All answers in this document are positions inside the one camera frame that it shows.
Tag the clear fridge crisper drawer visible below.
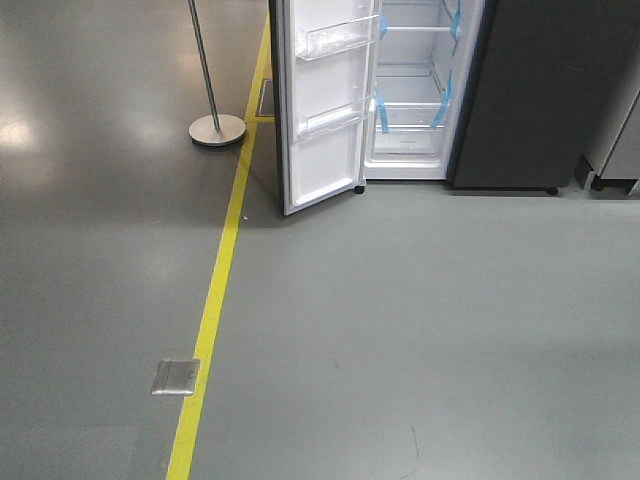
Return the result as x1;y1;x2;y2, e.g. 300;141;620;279
373;103;445;156

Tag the dark grey fridge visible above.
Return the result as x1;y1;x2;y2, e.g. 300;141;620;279
364;0;640;196

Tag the clear lower door bin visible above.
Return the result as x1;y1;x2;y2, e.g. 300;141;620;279
295;96;372;140

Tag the clear door bin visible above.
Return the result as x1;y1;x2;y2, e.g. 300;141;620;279
295;96;372;140
295;15;381;61

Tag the dark floor sign sticker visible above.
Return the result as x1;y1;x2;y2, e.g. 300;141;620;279
256;78;275;117

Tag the silver pole round base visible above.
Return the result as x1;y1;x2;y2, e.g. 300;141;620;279
187;0;247;147

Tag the clear upper door bin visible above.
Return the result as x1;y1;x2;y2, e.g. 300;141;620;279
295;15;381;61

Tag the silver floor plate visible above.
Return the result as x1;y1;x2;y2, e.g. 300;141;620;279
151;358;200;397

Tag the stainless steel appliance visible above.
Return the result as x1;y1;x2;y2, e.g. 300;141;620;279
575;92;639;198

